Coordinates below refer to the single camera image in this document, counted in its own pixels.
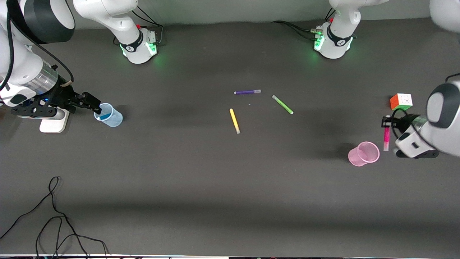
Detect white flat base plate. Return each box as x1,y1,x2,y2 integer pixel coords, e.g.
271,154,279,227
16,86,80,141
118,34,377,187
39,110,70,133

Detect loose black table cable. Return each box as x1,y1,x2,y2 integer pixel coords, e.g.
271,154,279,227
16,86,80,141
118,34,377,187
0,176,109,258

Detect translucent pink plastic cup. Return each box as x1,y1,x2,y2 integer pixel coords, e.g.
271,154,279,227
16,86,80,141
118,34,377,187
348,141,380,167

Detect black arm base cables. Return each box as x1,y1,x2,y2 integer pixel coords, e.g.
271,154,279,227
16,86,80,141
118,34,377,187
272,7,336,42
114,6,164,46

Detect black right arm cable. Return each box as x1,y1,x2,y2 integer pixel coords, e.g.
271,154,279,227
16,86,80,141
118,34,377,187
0,0,74,91

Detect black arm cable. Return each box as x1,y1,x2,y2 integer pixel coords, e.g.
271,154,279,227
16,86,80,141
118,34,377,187
391,74,460,140
0,0,74,91

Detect green marker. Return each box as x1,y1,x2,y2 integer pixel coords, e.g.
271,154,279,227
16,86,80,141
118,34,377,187
272,95,294,115

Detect yellow marker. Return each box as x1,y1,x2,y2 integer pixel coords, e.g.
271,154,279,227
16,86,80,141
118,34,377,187
229,108,241,134

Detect black right arm base cables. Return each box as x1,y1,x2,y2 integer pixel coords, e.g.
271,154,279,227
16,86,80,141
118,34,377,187
114,6,164,46

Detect black left arm base cables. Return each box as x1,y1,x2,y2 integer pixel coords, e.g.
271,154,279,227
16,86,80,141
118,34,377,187
272,7,336,42

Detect multicoloured puzzle cube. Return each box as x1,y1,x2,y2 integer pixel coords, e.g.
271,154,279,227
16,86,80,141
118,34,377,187
390,93,413,112

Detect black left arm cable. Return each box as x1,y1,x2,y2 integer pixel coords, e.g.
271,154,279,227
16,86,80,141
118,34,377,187
391,74,460,140

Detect translucent blue plastic cup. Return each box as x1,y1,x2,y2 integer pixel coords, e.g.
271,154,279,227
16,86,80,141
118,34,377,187
94,103,123,128

